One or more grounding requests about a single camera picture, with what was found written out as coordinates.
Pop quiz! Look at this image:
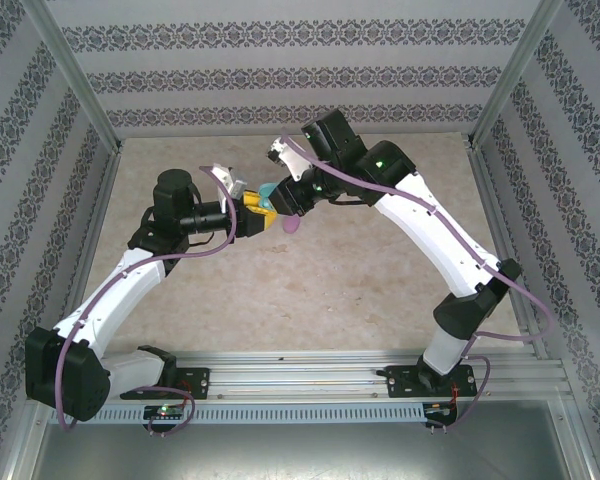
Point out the blue earbud charging case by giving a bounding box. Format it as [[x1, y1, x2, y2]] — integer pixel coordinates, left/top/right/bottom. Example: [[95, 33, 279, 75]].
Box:
[[257, 182, 282, 211]]

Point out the left circuit board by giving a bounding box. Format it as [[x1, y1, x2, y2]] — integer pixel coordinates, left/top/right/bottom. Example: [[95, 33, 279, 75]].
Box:
[[143, 404, 187, 420]]

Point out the metal sheet panel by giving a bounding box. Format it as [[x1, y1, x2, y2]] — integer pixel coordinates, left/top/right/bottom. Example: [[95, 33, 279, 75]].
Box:
[[27, 399, 591, 480]]

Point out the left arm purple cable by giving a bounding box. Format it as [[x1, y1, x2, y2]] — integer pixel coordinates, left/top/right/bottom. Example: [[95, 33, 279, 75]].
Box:
[[56, 164, 242, 440]]

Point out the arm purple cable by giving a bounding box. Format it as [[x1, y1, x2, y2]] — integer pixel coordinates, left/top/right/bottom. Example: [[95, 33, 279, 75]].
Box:
[[281, 130, 555, 434], [56, 164, 242, 440]]

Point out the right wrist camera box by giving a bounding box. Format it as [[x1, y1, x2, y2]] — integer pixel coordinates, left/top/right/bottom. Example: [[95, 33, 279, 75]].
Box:
[[265, 137, 312, 183]]

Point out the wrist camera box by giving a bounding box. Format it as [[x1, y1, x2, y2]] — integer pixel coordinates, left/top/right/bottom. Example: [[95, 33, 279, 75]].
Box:
[[265, 137, 312, 183], [209, 162, 247, 212]]

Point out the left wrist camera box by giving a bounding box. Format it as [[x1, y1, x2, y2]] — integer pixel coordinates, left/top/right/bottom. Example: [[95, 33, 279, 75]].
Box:
[[209, 162, 247, 212]]

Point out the left aluminium side rail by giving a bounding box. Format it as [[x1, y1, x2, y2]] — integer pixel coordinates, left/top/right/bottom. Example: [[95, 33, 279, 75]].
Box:
[[47, 149, 124, 366]]

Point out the aluminium side rail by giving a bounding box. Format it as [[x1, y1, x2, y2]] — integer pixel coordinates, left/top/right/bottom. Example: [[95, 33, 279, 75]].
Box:
[[467, 147, 551, 359], [47, 149, 124, 366]]

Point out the right aluminium side rail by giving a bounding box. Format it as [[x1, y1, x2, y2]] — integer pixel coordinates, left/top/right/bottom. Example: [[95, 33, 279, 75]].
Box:
[[467, 147, 551, 359]]

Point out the aluminium mounting rail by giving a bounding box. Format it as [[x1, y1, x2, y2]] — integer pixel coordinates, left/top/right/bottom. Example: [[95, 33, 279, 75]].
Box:
[[27, 349, 569, 402]]

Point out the left aluminium frame post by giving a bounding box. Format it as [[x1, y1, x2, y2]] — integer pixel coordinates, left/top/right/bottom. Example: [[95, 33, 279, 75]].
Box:
[[17, 0, 124, 154]]

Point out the aluminium frame post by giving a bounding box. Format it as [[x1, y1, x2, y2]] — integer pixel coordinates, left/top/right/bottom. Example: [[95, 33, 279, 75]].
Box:
[[462, 0, 566, 151], [17, 0, 124, 154]]

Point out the right aluminium frame post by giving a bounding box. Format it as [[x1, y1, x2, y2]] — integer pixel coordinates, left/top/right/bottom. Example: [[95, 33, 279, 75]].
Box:
[[462, 0, 566, 151]]

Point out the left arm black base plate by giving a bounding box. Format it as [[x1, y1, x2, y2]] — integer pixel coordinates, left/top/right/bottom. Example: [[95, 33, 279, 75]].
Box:
[[119, 367, 212, 401]]

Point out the white slotted cable duct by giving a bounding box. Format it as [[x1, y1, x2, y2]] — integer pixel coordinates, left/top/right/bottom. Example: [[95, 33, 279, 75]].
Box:
[[47, 402, 427, 426]]

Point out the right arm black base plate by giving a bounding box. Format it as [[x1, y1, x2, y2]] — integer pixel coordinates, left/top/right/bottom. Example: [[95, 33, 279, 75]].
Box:
[[385, 363, 479, 400]]

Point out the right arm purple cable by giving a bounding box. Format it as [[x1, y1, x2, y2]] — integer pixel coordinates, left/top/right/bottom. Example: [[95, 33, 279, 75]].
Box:
[[281, 130, 555, 434]]

